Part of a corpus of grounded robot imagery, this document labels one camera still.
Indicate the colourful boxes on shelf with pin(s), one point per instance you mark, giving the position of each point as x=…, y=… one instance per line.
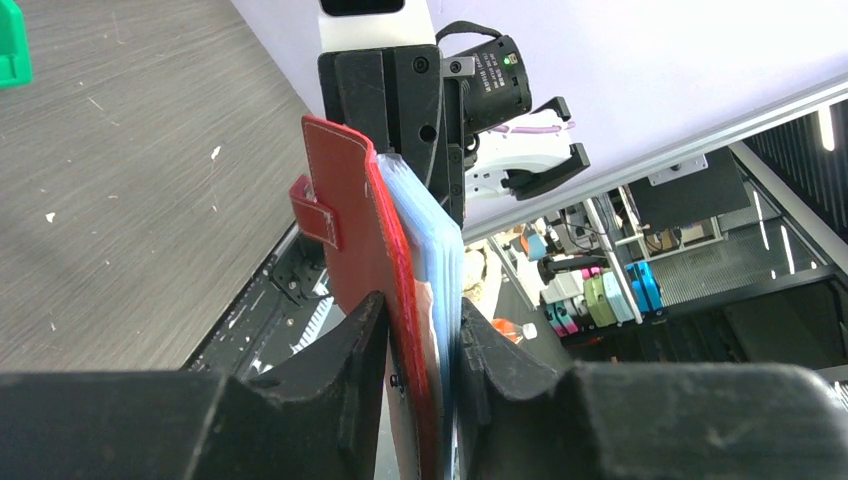
x=576, y=286

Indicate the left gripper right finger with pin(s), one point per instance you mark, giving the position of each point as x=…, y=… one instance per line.
x=522, y=419

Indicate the red leather card holder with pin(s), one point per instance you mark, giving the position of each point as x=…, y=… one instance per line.
x=383, y=234

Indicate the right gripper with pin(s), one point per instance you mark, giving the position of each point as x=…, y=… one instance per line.
x=406, y=102

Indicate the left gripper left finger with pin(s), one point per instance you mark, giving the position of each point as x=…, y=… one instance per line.
x=315, y=416

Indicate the green plastic bin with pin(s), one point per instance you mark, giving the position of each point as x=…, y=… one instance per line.
x=16, y=66

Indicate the crumpled beige cloth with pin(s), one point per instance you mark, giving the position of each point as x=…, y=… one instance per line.
x=483, y=277

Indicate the orange drink bottle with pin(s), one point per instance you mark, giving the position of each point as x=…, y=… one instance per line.
x=514, y=332

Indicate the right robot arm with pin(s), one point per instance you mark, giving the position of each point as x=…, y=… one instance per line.
x=514, y=148

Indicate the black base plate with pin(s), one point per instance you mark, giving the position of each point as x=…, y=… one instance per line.
x=284, y=307

